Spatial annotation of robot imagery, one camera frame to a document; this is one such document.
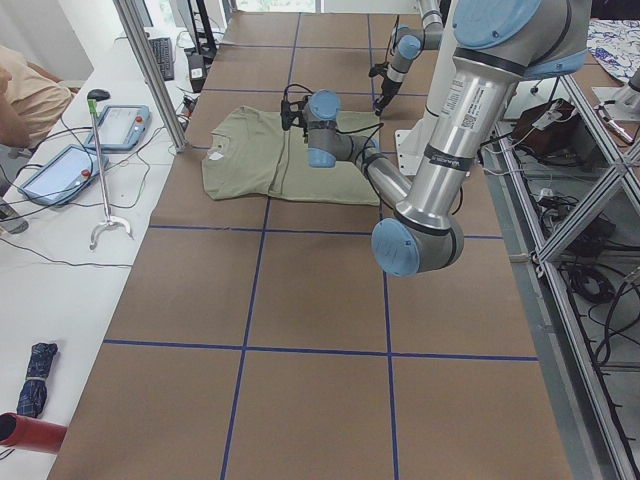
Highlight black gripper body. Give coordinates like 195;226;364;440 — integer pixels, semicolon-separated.
379;78;401;103

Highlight olive green long-sleeve shirt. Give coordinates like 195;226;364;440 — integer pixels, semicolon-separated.
202;105;379;206

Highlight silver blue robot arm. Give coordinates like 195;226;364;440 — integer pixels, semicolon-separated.
300;1;592;277
369;0;446;117

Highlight black box under table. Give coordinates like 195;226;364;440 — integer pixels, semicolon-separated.
510;98;582;157

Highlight black computer keyboard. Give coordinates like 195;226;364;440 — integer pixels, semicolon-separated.
148;37;174;81

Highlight far blue teach pendant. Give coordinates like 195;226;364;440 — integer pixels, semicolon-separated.
88;100;150;153

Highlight blue teach pendant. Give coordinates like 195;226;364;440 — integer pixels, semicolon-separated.
18;145;109;206
88;100;150;153

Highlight metal reacher grabber tool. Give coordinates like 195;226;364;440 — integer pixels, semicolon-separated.
87;99;133;251

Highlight near blue teach pendant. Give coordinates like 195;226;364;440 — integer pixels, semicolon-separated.
18;145;109;206

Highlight person in beige shirt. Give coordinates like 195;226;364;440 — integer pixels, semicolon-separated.
1;46;76;150

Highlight folded dark blue umbrella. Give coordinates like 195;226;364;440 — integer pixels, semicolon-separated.
16;342;58;418

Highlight red cylinder tube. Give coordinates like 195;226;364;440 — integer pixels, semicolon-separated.
1;412;67;454

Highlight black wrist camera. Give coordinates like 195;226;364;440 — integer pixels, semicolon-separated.
280;96;308;131
368;62;388;79

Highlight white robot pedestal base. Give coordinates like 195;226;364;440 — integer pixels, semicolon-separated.
394;0;458;175

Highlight grey aluminium frame post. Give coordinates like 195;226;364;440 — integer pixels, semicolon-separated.
113;0;187;153

